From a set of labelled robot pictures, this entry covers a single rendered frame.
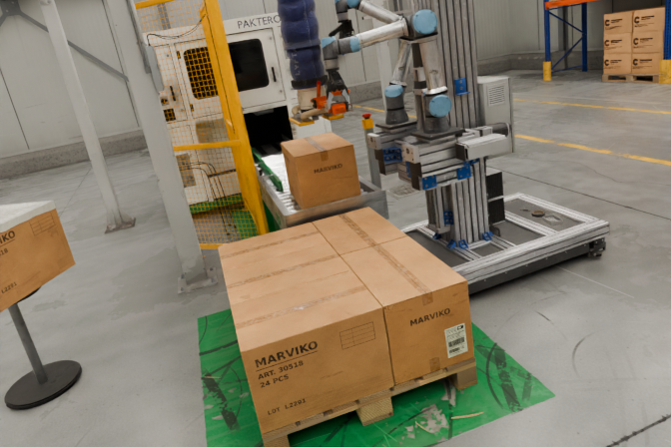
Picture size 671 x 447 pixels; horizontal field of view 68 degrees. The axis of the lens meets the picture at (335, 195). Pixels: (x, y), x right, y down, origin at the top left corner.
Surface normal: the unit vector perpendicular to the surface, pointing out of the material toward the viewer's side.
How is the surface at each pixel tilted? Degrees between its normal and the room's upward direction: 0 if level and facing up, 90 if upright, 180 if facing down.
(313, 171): 90
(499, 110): 90
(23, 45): 90
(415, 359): 90
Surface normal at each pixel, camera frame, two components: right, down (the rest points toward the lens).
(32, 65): 0.33, 0.23
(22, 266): 0.96, -0.08
